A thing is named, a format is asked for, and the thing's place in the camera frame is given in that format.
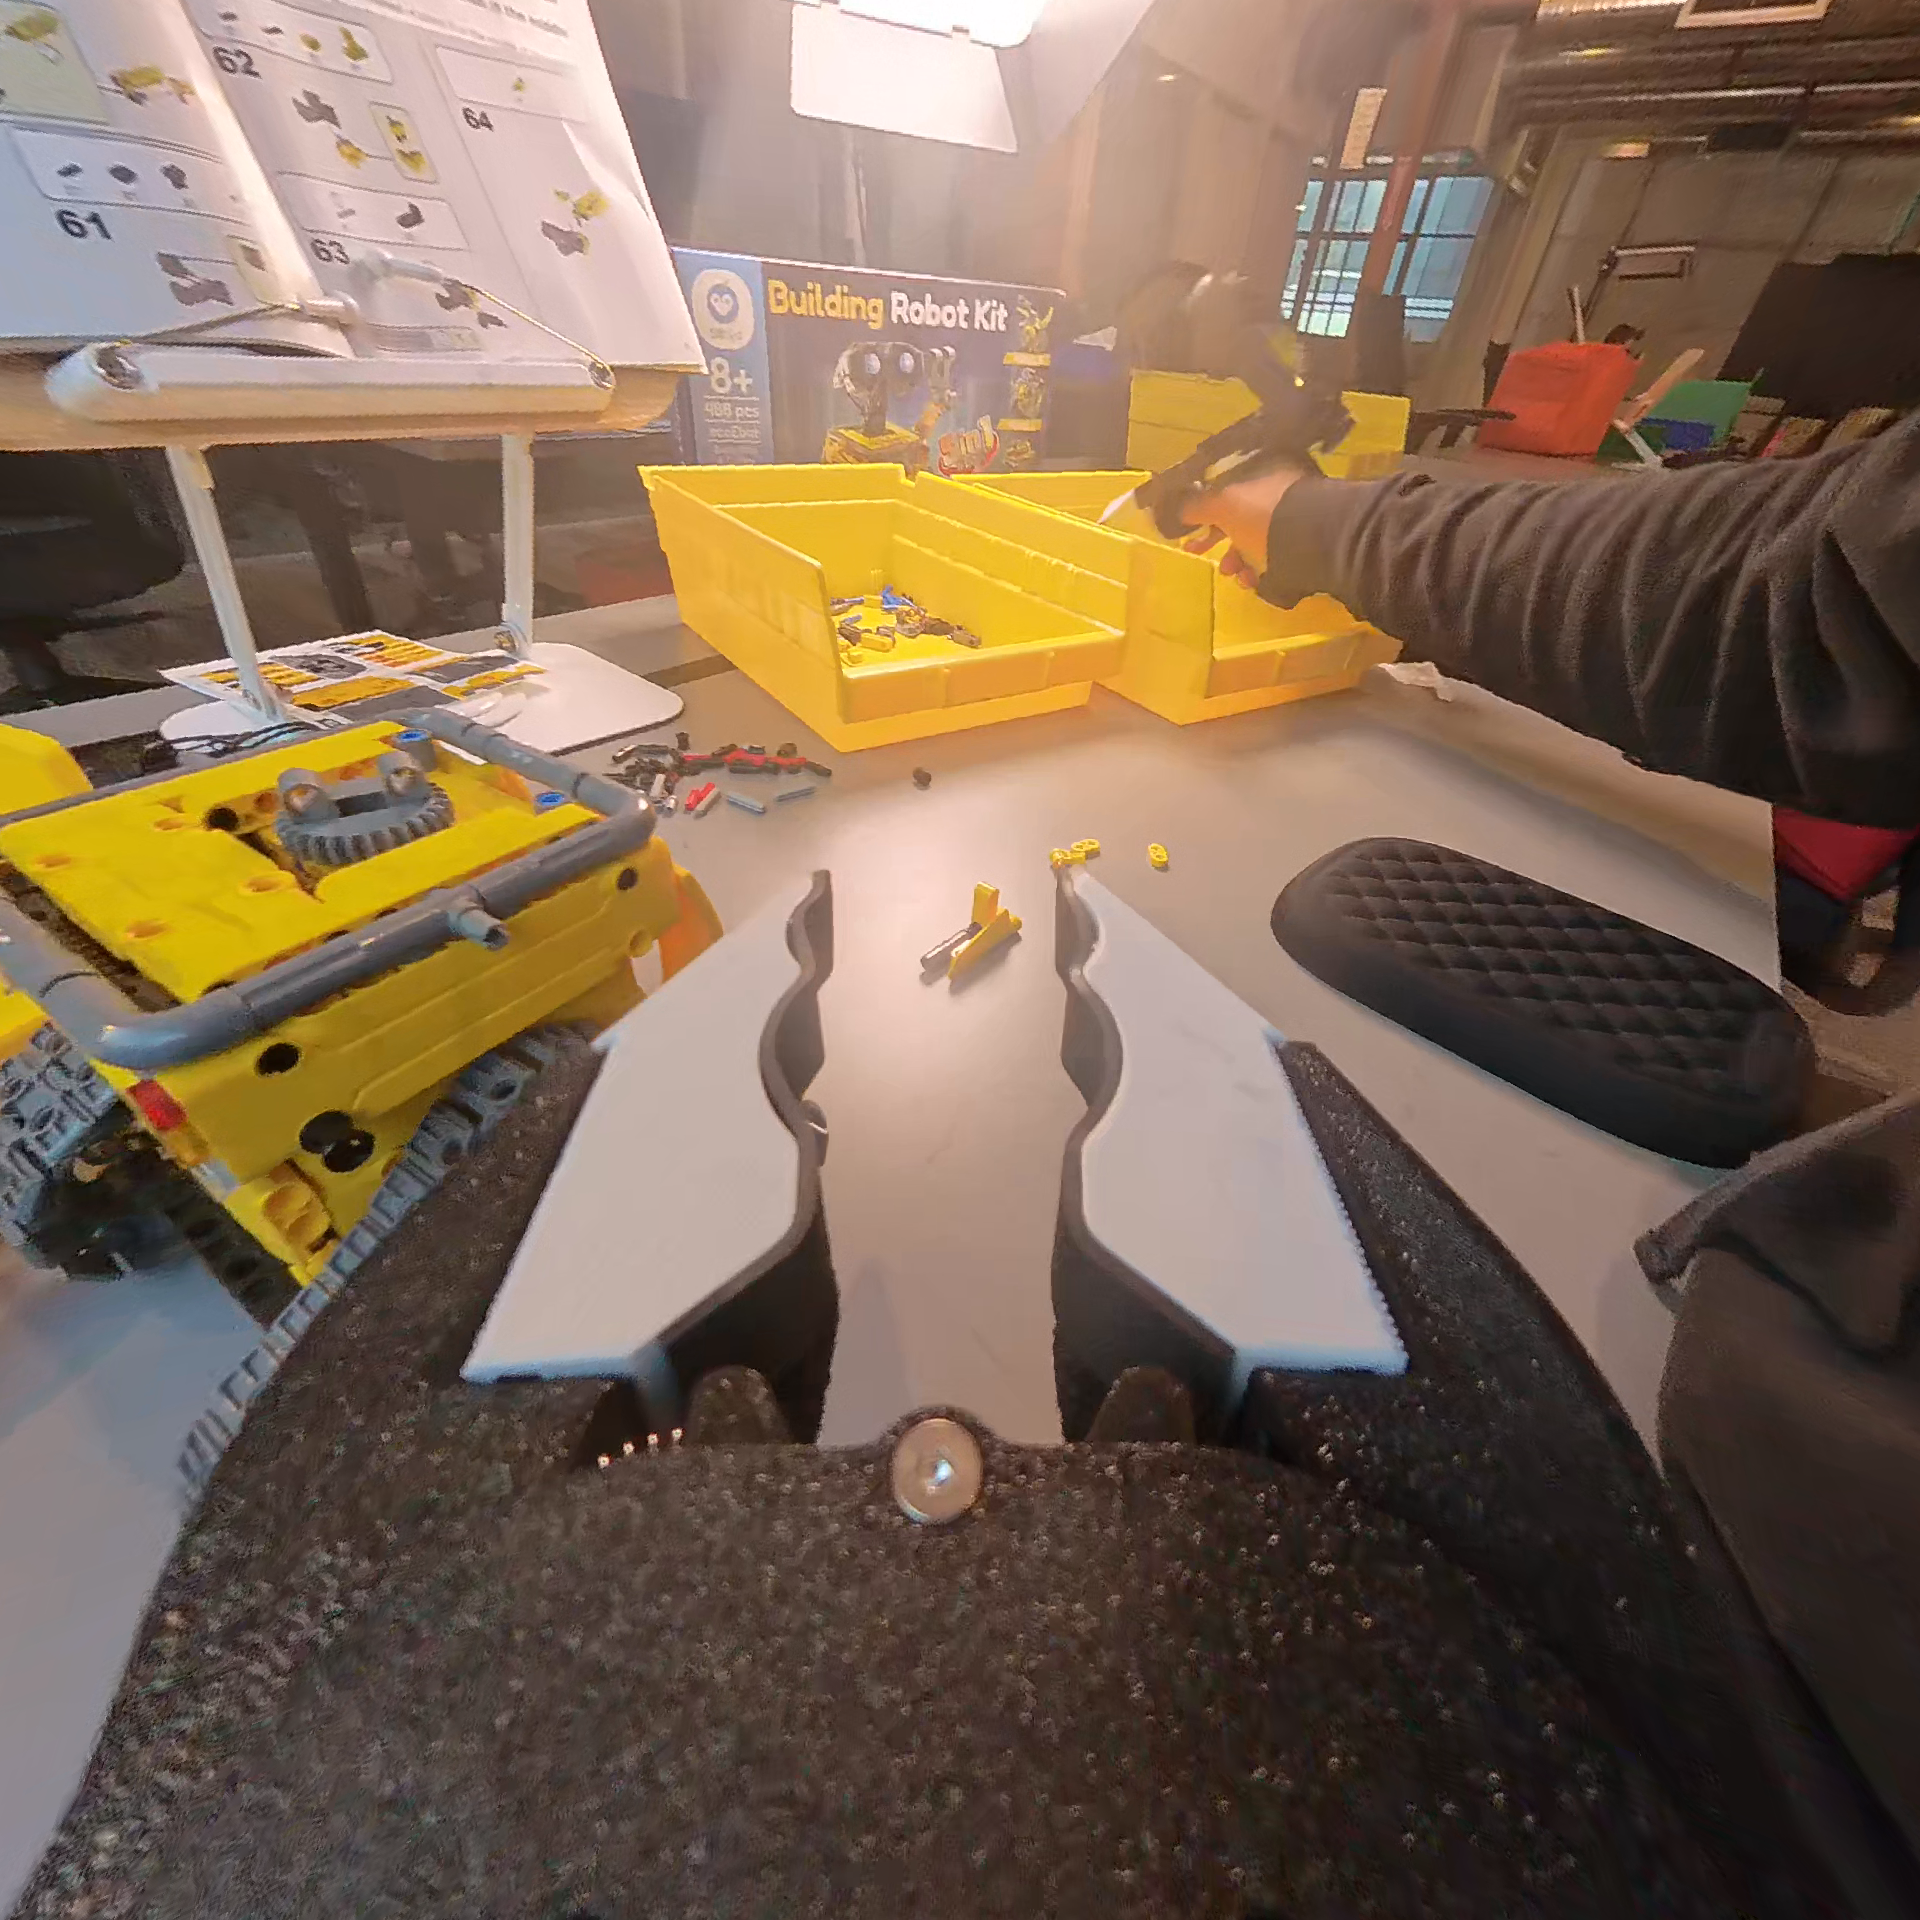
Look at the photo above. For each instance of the sticker sheet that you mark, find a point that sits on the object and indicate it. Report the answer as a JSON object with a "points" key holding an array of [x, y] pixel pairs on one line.
{"points": [[347, 667]]}

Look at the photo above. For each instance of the yellow tracked brick vehicle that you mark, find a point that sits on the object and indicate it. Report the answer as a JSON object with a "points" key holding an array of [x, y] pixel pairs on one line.
{"points": [[300, 960]]}

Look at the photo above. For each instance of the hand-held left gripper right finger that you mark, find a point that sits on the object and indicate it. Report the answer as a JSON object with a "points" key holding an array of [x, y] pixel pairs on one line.
{"points": [[1231, 1201]]}

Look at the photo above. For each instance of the white paper scrap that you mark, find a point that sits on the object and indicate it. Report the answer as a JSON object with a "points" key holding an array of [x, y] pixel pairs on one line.
{"points": [[1426, 678]]}

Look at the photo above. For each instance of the pile of small brick parts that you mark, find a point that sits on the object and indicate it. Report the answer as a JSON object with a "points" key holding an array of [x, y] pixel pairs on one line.
{"points": [[720, 772]]}

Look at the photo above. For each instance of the instruction booklet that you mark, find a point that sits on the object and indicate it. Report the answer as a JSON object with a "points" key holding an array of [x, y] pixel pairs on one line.
{"points": [[300, 150]]}

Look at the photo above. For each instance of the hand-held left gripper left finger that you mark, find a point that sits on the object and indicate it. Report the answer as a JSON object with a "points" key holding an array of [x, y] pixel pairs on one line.
{"points": [[660, 1201]]}

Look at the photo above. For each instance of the person's right forearm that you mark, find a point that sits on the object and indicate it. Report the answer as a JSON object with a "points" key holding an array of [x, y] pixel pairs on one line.
{"points": [[1621, 600]]}

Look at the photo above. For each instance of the bright white light panel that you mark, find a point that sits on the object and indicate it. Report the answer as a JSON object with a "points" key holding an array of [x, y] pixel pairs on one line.
{"points": [[900, 67]]}

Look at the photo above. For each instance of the person's right hand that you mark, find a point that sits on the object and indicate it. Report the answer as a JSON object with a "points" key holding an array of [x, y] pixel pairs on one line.
{"points": [[1255, 522]]}

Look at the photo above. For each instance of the black monitor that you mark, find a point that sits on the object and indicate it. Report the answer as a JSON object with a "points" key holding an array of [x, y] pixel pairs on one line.
{"points": [[1830, 331]]}

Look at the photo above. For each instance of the grey desk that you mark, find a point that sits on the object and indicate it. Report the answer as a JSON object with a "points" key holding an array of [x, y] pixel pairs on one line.
{"points": [[931, 1201]]}

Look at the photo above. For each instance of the stack of yellow bins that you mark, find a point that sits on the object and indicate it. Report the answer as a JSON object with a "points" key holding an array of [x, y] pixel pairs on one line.
{"points": [[1367, 420]]}

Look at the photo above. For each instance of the dark printed box stack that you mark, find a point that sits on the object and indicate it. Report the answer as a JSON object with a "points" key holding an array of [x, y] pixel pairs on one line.
{"points": [[886, 346]]}

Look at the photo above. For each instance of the wooden booklet stand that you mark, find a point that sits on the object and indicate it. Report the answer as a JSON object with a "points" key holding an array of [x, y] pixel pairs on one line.
{"points": [[300, 384]]}

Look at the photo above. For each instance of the white round stand base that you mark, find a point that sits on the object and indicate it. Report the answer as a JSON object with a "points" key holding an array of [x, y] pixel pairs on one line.
{"points": [[587, 707]]}

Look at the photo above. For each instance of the yellow plastic bin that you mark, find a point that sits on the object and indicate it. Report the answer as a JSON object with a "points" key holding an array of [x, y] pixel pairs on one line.
{"points": [[1261, 660], [960, 677]]}

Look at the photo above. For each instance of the yellow grey bricks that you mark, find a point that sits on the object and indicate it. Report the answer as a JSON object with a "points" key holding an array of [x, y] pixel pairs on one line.
{"points": [[894, 623]]}

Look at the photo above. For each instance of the yellow brick piece grey axle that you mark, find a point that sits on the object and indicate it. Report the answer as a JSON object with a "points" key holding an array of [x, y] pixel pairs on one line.
{"points": [[973, 930]]}

